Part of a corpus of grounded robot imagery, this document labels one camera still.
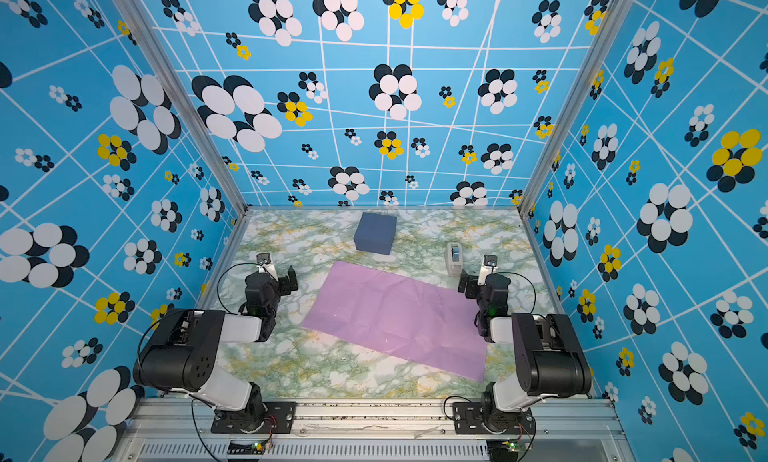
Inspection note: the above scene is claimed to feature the right green circuit board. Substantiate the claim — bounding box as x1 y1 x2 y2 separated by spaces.
486 440 520 461

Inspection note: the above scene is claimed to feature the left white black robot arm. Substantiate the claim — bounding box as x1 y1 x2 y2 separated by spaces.
133 265 298 434

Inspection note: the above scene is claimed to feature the left green circuit board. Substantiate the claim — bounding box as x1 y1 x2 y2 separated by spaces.
227 441 272 456

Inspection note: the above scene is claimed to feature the purple wrapping paper sheet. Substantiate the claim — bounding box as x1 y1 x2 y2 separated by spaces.
302 261 487 382

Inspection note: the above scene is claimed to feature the aluminium front rail frame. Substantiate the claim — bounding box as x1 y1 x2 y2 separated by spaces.
113 398 635 461

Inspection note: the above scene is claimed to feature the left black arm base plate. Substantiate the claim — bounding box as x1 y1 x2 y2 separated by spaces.
210 401 297 435

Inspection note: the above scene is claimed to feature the dark blue gift box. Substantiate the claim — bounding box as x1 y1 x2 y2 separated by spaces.
353 212 397 255

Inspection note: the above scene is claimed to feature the green circuit board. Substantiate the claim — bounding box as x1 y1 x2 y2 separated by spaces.
227 441 272 456
486 440 520 461

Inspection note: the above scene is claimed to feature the white tape dispenser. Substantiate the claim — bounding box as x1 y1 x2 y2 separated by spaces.
445 242 464 277

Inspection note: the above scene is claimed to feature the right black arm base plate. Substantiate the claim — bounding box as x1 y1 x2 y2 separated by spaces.
449 401 536 437

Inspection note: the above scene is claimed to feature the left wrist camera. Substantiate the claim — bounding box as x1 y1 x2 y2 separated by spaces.
256 252 272 266

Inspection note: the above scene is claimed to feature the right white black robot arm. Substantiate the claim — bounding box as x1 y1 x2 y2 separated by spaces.
458 270 592 434

